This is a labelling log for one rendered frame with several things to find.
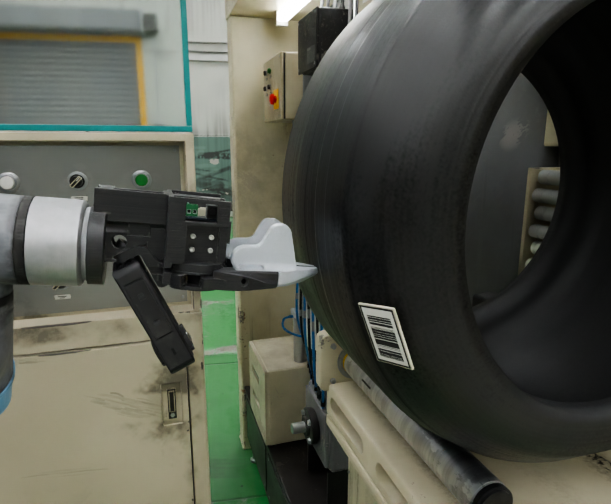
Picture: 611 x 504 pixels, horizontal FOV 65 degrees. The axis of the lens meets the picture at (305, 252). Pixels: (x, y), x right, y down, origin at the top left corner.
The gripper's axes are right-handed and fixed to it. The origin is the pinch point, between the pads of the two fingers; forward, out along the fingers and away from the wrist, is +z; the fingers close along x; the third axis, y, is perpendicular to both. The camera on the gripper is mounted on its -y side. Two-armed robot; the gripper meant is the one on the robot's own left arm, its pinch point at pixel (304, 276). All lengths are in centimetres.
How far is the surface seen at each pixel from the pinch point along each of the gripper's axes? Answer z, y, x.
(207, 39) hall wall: 71, 210, 896
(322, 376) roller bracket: 12.9, -22.1, 22.4
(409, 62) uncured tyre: 3.3, 19.8, -9.2
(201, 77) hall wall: 66, 143, 898
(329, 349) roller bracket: 13.4, -17.4, 22.3
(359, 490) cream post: 28, -51, 31
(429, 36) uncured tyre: 4.6, 21.9, -9.5
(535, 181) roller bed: 60, 13, 37
